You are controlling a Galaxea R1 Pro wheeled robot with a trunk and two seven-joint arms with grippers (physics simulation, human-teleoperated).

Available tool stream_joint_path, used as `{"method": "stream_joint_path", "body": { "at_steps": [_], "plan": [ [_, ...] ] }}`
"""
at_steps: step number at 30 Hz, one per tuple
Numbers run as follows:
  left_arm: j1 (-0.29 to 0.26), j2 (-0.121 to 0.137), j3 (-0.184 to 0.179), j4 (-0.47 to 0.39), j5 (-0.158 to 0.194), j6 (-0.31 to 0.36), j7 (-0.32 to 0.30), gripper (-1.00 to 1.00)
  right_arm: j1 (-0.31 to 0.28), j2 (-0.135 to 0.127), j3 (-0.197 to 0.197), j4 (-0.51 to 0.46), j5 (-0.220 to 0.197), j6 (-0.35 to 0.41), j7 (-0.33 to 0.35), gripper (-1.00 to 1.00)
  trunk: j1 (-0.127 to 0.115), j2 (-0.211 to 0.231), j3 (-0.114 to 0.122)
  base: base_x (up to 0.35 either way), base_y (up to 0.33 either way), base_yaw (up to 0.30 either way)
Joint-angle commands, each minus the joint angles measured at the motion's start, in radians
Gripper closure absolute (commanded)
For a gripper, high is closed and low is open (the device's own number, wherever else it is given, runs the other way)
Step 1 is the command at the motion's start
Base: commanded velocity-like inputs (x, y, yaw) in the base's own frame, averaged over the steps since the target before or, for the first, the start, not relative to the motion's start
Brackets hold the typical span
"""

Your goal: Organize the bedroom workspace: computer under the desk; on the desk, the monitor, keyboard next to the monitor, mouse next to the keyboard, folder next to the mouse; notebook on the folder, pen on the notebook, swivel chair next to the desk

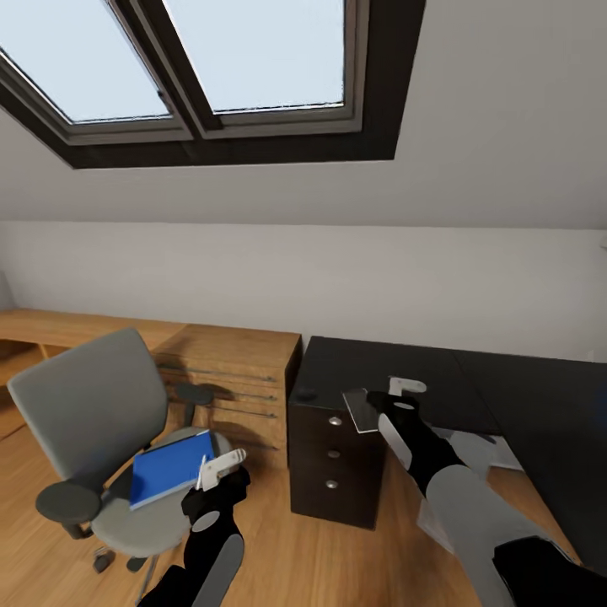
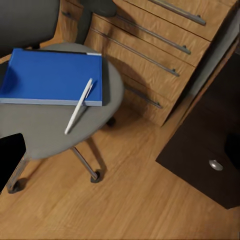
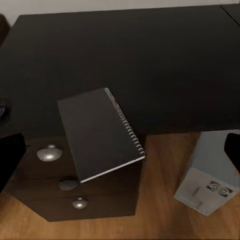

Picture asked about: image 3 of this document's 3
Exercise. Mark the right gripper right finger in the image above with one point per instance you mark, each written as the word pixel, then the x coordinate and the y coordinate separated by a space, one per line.
pixel 232 149

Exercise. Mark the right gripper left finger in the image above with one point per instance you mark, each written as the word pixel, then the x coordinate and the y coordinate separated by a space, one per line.
pixel 12 149

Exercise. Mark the desktop computer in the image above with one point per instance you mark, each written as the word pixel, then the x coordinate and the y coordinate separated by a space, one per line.
pixel 210 178

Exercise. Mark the desk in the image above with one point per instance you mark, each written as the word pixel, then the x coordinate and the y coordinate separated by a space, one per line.
pixel 169 69

